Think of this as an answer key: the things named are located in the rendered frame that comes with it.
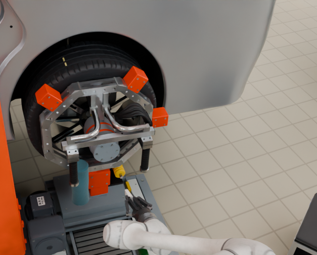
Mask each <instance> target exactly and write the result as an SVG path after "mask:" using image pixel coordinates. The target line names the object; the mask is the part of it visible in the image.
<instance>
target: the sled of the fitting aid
mask: <svg viewBox="0 0 317 255"><path fill-rule="evenodd" d="M122 180H123V184H124V187H125V189H128V190H129V192H130V193H131V194H132V190H131V187H130V184H129V182H128V180H127V178H126V175H124V176H123V178H122ZM44 186H45V190H46V191H48V192H50V193H51V194H52V196H53V200H54V204H55V208H56V213H57V215H60V216H61V217H62V215H61V211H60V207H59V203H58V199H57V195H56V191H55V186H54V182H53V180H48V181H44ZM128 206H129V210H130V211H131V213H132V211H133V210H132V208H131V207H130V205H128ZM128 218H132V216H129V217H126V208H125V206H120V207H115V208H111V209H106V210H102V211H97V212H92V213H89V214H84V215H79V216H75V217H70V218H65V219H63V222H64V226H65V230H66V232H70V231H74V230H79V229H83V228H87V227H92V226H96V225H101V224H105V223H109V222H112V221H116V220H123V219H128Z"/></svg>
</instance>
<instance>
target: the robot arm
mask: <svg viewBox="0 0 317 255"><path fill-rule="evenodd" d="M124 191H125V199H126V200H125V208H126V217H129V216H132V217H133V218H135V220H136V221H131V220H116V221H112V222H109V223H108V224H107V225H106V226H105V227H104V230H103V239H104V241H105V243H106V244H107V245H109V246H111V247H114V248H119V249H125V250H137V249H139V248H144V249H147V250H149V251H152V252H153V253H155V254H157V255H169V254H170V253H171V252H172V251H177V252H183V253H189V254H195V255H275V253H274V252H273V250H271V249H270V248H269V247H268V246H266V245H265V244H263V243H261V242H258V241H255V240H251V239H246V238H226V239H207V238H198V237H190V236H180V235H171V233H170V231H169V230H168V228H167V227H166V226H165V225H164V224H163V223H162V222H160V221H159V219H158V218H157V217H156V216H155V214H154V213H152V212H150V210H152V204H150V203H148V202H146V201H145V200H144V199H142V198H141V197H140V196H138V197H135V196H134V195H133V194H131V193H130V192H129V190H128V189H125V190H124ZM134 203H135V204H134ZM128 204H129V205H130V207H131V208H132V210H133V211H132V213H131V211H130V210H129V206H128Z"/></svg>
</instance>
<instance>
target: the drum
mask: <svg viewBox="0 0 317 255"><path fill-rule="evenodd" d="M100 124H101V128H100V132H99V133H98V134H97V136H99V135H105V134H111V133H115V131H114V129H113V127H112V124H111V123H110V121H109V120H108V119H107V118H106V117H105V116H104V120H100ZM94 129H95V123H94V121H93V119H92V117H89V118H88V119H87V120H86V122H85V124H84V133H85V134H87V133H90V132H92V131H93V130H94ZM89 149H90V151H91V153H92V154H93V156H94V158H95V159H96V160H97V161H100V162H106V161H110V160H112V159H114V158H115V157H116V156H117V155H118V154H119V152H120V147H119V144H118V142H113V143H107V144H101V145H95V146H89Z"/></svg>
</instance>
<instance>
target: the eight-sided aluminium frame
mask: <svg viewBox="0 0 317 255"><path fill-rule="evenodd" d="M113 92H121V93H123V94H124V95H125V96H127V97H128V98H130V99H131V100H132V101H134V102H136V103H139V104H140V105H141V106H142V107H143V108H144V110H145V111H146V112H147V113H148V115H149V117H150V119H151V120H152V114H153V105H152V103H151V101H150V99H149V98H148V97H147V96H145V95H144V94H142V93H141V92H140V91H139V92H138V93H135V92H133V91H131V90H129V89H128V86H127V84H126V82H125V80H124V79H122V78H121V77H113V78H106V79H98V80H91V81H83V82H75V83H72V84H71V85H70V86H68V87H67V89H66V90H65V91H64V92H63V93H62V94H61V98H62V103H61V104H60V105H59V106H58V107H57V108H56V109H55V110H54V111H53V112H52V111H50V110H48V109H45V110H44V111H43V112H42V113H41V114H40V115H39V122H40V130H41V139H42V149H43V153H44V157H45V159H47V160H48V161H51V162H53V163H55V164H58V165H60V166H62V167H64V168H66V169H68V170H69V163H68V161H67V158H66V154H65V153H63V152H61V151H59V150H57V149H55V148H53V147H52V136H51V124H52V123H53V122H54V121H55V120H56V119H57V118H58V117H59V116H60V115H61V114H62V113H63V112H64V111H65V110H66V109H67V108H68V107H69V106H70V105H71V104H72V103H73V102H74V101H75V100H76V99H77V98H79V97H85V96H90V95H99V94H103V93H113ZM140 148H141V146H140V144H139V141H138V139H137V138H136V139H130V140H129V141H128V142H127V143H126V144H125V145H124V146H122V147H121V148H120V152H119V154H118V155H117V156H116V157H115V158H114V159H112V160H110V161H106V162H100V161H97V160H96V159H95V158H90V159H85V161H87V163H88V172H95V171H100V170H104V169H109V168H116V167H119V166H121V165H122V164H124V162H126V161H127V160H128V159H129V158H130V157H131V156H132V155H133V154H135V153H136V152H137V151H138V150H139V149H140Z"/></svg>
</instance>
